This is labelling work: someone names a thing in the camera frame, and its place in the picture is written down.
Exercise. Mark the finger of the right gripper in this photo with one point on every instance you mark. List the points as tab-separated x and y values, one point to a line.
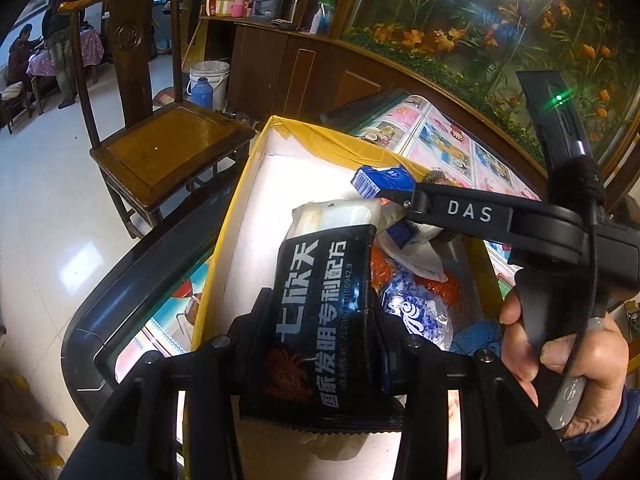
415	201

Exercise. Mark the wooden armchair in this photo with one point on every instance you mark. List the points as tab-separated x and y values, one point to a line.
158	150

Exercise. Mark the yellow cardboard box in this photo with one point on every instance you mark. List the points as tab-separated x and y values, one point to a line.
291	163

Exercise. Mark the blue patterned plastic bag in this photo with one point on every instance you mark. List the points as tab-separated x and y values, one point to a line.
422	312

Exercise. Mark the blue knitted cloth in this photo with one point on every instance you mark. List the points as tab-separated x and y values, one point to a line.
483	335

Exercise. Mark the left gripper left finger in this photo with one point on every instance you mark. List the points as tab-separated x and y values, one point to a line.
251	336

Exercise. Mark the person's right hand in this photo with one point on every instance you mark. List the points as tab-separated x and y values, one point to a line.
602	358

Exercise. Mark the flower aquarium display panel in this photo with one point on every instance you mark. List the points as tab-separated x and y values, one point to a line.
474	50

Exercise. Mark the black foil snack pouch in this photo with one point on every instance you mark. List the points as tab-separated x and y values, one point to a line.
317	363

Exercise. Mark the standing person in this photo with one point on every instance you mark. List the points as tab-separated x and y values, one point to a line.
55	29

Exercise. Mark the white plastic bucket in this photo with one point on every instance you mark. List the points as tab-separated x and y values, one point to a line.
217	73

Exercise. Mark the pink cup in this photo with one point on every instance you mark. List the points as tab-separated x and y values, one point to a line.
237	8

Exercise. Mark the red plastic bag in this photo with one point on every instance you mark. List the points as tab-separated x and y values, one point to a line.
383	269

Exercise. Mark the brown woven scrubber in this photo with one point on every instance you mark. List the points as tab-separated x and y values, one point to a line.
437	177

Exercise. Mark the blue thermos flask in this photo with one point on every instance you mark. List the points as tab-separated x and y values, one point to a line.
202	93

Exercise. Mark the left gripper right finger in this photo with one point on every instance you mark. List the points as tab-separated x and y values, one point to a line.
388	359

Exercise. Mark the blue white tissue pack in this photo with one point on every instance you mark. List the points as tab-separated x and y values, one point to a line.
369	181

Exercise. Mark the dark wooden cabinet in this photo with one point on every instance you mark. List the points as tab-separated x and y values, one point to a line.
275	72

